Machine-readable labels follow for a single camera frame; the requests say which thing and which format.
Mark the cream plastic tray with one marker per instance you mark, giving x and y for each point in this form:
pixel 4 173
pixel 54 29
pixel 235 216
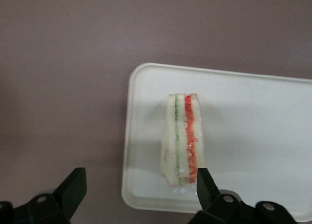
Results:
pixel 243 126

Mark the plastic triangle sandwich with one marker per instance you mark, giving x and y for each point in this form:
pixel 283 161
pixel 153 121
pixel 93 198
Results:
pixel 181 138

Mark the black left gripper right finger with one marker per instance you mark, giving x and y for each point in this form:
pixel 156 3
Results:
pixel 207 192

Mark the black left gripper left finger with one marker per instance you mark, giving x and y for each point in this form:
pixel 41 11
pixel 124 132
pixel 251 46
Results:
pixel 70 190

